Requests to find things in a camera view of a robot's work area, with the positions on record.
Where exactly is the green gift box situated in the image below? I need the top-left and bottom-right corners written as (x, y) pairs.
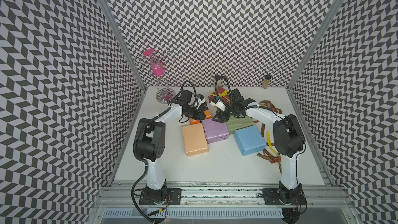
top-left (226, 116), bottom-right (255, 134)

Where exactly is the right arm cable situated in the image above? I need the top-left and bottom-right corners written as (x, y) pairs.
top-left (214, 74), bottom-right (237, 113)

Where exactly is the yellow ribbon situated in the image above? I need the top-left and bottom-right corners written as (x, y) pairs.
top-left (266, 131), bottom-right (280, 157)
top-left (209, 89), bottom-right (232, 103)

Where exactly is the blue gift box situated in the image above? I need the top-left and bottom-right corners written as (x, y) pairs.
top-left (234, 125), bottom-right (266, 156)

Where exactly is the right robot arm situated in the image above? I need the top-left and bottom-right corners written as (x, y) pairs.
top-left (210, 89), bottom-right (307, 207)

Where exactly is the yellow ribbon on maroon box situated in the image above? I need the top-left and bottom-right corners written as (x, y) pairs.
top-left (209, 89), bottom-right (232, 103)

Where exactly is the maroon gift box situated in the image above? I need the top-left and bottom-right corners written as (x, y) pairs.
top-left (208, 86), bottom-right (232, 105)

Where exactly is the brown spice shaker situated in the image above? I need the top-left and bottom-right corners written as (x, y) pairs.
top-left (261, 75), bottom-right (272, 89)

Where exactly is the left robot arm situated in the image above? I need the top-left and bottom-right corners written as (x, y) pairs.
top-left (133, 89), bottom-right (207, 205)

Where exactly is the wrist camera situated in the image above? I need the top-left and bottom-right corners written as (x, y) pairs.
top-left (213, 96), bottom-right (226, 112)
top-left (195, 94), bottom-right (207, 110)

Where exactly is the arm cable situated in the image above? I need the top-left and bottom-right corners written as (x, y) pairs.
top-left (178, 80), bottom-right (200, 110)
top-left (214, 74), bottom-right (237, 113)

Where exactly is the purple gift box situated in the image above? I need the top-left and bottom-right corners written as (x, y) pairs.
top-left (202, 119), bottom-right (229, 144)

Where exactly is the brown ribbon of purple box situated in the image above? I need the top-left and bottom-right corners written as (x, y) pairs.
top-left (257, 124), bottom-right (282, 173)

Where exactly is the peach gift box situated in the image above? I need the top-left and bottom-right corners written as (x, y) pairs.
top-left (181, 123), bottom-right (209, 157)

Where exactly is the orange gift box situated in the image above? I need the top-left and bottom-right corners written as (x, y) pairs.
top-left (189, 108), bottom-right (212, 124)

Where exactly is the white spice shaker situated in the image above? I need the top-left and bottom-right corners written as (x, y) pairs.
top-left (215, 75), bottom-right (222, 88)

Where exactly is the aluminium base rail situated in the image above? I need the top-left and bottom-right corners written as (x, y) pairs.
top-left (94, 181), bottom-right (354, 208)

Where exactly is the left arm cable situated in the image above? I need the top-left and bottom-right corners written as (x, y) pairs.
top-left (178, 80), bottom-right (200, 110)

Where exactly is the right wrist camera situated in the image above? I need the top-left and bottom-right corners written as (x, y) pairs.
top-left (213, 96), bottom-right (226, 112)

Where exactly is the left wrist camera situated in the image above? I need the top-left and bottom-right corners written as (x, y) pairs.
top-left (195, 94), bottom-right (207, 110)

